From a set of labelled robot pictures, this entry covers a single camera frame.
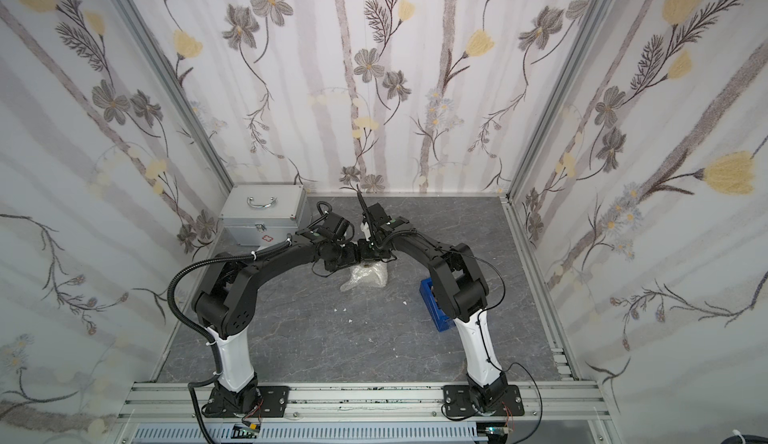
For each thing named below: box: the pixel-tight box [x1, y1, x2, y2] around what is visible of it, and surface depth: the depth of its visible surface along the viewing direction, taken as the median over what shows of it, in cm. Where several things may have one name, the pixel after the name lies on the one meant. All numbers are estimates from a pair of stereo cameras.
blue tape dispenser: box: [419, 277, 456, 332], surface depth 88 cm
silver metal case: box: [219, 184, 307, 247], surface depth 100 cm
